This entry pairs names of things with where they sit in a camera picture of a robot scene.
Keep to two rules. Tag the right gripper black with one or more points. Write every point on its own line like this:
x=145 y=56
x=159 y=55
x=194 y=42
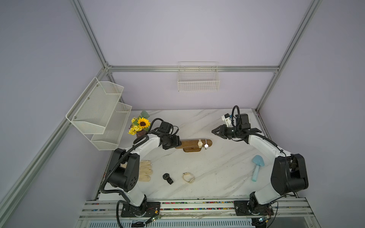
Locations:
x=222 y=131

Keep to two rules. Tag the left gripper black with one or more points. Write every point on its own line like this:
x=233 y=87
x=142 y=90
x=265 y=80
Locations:
x=176 y=142

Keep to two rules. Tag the wooden watch stand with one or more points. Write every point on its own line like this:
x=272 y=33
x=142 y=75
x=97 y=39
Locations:
x=190 y=146

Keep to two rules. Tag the cream strap wrist watch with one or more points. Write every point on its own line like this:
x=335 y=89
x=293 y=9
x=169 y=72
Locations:
x=200 y=143

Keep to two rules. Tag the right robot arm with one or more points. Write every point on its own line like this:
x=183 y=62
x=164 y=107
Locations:
x=289 y=173

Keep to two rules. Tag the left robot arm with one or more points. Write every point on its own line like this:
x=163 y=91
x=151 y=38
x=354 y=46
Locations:
x=122 y=173

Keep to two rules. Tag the black wrist watch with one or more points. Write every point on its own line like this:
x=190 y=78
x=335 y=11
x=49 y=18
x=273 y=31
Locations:
x=167 y=177

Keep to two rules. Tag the purple glass vase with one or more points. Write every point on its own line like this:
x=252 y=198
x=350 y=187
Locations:
x=141 y=133

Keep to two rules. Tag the yellow sunflower bouquet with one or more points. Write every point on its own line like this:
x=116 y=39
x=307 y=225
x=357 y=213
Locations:
x=140 y=123

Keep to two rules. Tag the lower white mesh shelf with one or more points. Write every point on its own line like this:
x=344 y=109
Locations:
x=110 y=139

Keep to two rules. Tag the white mesh shelf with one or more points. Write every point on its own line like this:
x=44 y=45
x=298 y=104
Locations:
x=93 y=110
x=110 y=139

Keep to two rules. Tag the upper white mesh shelf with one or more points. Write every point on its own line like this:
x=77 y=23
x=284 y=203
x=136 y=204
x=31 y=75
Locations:
x=93 y=110

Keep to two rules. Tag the white wire wall basket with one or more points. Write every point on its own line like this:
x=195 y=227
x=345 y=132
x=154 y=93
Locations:
x=196 y=76

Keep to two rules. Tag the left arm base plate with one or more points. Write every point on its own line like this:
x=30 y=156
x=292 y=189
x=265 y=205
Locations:
x=146 y=209

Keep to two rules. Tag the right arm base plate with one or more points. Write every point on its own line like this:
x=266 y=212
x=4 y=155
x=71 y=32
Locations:
x=247 y=208

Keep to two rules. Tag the white perforated cable tray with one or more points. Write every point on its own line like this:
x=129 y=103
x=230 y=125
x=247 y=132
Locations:
x=178 y=223

